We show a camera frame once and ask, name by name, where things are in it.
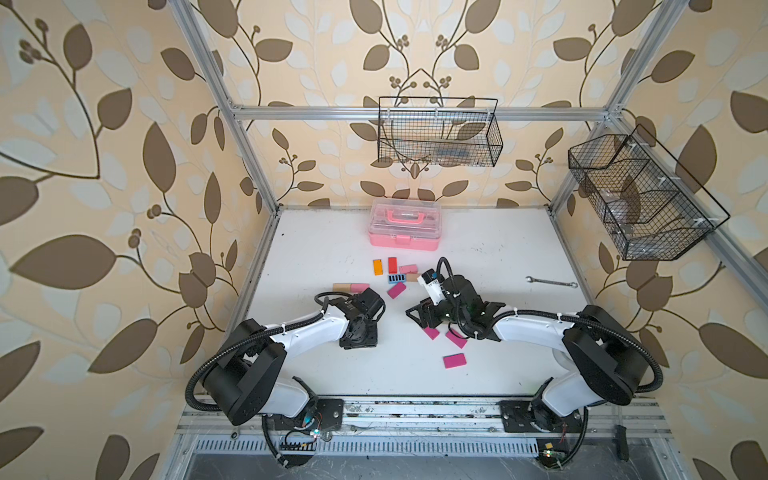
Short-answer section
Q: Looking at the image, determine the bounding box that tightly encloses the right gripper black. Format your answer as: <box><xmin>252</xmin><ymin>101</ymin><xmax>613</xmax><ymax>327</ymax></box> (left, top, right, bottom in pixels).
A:
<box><xmin>405</xmin><ymin>294</ymin><xmax>469</xmax><ymax>328</ymax></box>

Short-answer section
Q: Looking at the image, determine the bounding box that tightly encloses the light pink block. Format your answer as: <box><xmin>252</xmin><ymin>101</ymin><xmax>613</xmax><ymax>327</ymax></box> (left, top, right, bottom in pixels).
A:
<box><xmin>399</xmin><ymin>264</ymin><xmax>418</xmax><ymax>274</ymax></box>
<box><xmin>350</xmin><ymin>283</ymin><xmax>369</xmax><ymax>294</ymax></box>

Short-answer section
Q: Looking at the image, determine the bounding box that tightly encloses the wooden block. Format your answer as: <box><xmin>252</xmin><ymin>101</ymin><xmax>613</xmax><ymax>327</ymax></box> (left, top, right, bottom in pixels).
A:
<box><xmin>332</xmin><ymin>283</ymin><xmax>352</xmax><ymax>293</ymax></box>

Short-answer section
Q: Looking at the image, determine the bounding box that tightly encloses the magenta block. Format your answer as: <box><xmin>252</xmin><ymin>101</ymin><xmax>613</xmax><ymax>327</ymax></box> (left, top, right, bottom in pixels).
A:
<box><xmin>442</xmin><ymin>353</ymin><xmax>467</xmax><ymax>369</ymax></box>
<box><xmin>387</xmin><ymin>282</ymin><xmax>406</xmax><ymax>299</ymax></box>
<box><xmin>446</xmin><ymin>331</ymin><xmax>468</xmax><ymax>349</ymax></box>
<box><xmin>423</xmin><ymin>328</ymin><xmax>440</xmax><ymax>340</ymax></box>

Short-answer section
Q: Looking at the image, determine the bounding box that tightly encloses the light pink block top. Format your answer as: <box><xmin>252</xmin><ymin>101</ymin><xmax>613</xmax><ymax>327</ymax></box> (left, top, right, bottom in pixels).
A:
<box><xmin>399</xmin><ymin>264</ymin><xmax>418</xmax><ymax>274</ymax></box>

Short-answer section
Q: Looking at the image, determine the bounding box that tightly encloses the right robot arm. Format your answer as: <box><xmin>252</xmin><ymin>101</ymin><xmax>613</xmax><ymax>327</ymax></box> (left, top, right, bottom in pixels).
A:
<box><xmin>405</xmin><ymin>258</ymin><xmax>664</xmax><ymax>431</ymax></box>

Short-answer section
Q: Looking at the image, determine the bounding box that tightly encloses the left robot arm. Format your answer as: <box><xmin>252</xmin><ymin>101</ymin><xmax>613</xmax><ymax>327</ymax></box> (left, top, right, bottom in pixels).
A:
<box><xmin>184</xmin><ymin>288</ymin><xmax>386</xmax><ymax>429</ymax></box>

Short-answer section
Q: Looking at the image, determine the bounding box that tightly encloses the magenta block bottom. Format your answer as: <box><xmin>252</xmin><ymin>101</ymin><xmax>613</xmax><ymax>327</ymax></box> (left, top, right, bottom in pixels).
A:
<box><xmin>442</xmin><ymin>353</ymin><xmax>467</xmax><ymax>369</ymax></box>

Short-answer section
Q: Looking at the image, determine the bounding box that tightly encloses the pink plastic storage box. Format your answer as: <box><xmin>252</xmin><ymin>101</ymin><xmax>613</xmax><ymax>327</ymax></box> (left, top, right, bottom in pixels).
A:
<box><xmin>368</xmin><ymin>198</ymin><xmax>442</xmax><ymax>251</ymax></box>

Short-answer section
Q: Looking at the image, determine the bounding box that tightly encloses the silver wrench on table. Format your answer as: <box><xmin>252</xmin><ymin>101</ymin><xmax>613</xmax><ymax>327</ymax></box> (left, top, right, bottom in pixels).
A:
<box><xmin>525</xmin><ymin>276</ymin><xmax>579</xmax><ymax>289</ymax></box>

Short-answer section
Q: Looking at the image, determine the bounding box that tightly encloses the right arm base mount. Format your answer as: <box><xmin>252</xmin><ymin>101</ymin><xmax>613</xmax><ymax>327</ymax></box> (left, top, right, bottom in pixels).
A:
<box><xmin>498</xmin><ymin>400</ymin><xmax>583</xmax><ymax>435</ymax></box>

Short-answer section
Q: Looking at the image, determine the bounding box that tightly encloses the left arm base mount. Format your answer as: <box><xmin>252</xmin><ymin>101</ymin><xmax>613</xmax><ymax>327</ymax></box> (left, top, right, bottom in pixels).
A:
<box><xmin>266</xmin><ymin>396</ymin><xmax>345</xmax><ymax>440</ymax></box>

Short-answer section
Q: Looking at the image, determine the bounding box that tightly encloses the aluminium frame rail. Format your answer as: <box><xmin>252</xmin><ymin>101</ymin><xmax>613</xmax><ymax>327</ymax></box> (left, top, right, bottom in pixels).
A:
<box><xmin>159</xmin><ymin>396</ymin><xmax>692</xmax><ymax>479</ymax></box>

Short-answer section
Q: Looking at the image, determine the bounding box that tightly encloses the black wire basket back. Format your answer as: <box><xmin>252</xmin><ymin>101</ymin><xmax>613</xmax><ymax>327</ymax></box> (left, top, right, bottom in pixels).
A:
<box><xmin>377</xmin><ymin>95</ymin><xmax>504</xmax><ymax>168</ymax></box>

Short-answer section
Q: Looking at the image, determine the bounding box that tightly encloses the black wire basket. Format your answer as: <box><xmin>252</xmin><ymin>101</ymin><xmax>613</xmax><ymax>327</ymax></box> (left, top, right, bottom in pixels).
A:
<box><xmin>568</xmin><ymin>124</ymin><xmax>731</xmax><ymax>262</ymax></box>
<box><xmin>377</xmin><ymin>95</ymin><xmax>504</xmax><ymax>168</ymax></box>

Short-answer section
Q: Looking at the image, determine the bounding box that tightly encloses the black wire basket right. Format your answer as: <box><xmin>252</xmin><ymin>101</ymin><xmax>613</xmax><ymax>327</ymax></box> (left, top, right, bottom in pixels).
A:
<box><xmin>568</xmin><ymin>124</ymin><xmax>731</xmax><ymax>262</ymax></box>

